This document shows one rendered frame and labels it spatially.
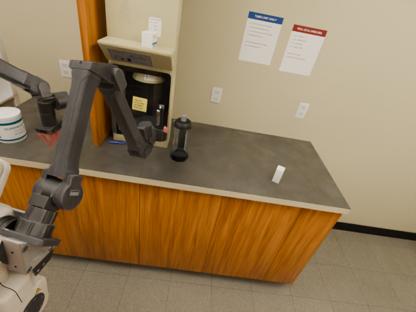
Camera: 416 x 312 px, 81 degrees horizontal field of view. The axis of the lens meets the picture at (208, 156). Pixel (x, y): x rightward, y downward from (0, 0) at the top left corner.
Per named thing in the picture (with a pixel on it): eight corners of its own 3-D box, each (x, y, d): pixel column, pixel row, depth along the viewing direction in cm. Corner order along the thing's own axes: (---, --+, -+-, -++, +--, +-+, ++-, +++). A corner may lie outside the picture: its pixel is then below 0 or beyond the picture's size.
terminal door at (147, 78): (114, 132, 142) (109, 62, 120) (166, 141, 144) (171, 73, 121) (113, 133, 141) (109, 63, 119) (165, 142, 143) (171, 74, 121)
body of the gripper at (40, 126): (64, 123, 109) (61, 108, 105) (51, 134, 100) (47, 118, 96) (49, 121, 108) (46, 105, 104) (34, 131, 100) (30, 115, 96)
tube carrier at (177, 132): (176, 148, 147) (179, 116, 135) (191, 154, 144) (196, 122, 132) (166, 156, 138) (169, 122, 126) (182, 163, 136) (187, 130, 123)
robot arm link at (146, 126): (128, 154, 107) (145, 158, 105) (124, 131, 100) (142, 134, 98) (142, 141, 116) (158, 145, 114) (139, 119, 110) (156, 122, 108)
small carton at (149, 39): (146, 44, 112) (147, 30, 108) (156, 47, 111) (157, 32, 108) (141, 46, 108) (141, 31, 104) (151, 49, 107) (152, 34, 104)
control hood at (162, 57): (108, 57, 119) (106, 35, 113) (173, 70, 121) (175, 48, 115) (98, 64, 109) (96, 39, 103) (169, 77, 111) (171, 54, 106)
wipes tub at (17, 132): (8, 129, 136) (0, 104, 128) (33, 133, 137) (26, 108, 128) (-9, 141, 125) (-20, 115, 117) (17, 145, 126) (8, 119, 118)
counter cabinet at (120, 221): (59, 190, 227) (36, 100, 176) (272, 221, 240) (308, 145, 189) (8, 255, 172) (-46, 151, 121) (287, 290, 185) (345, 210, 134)
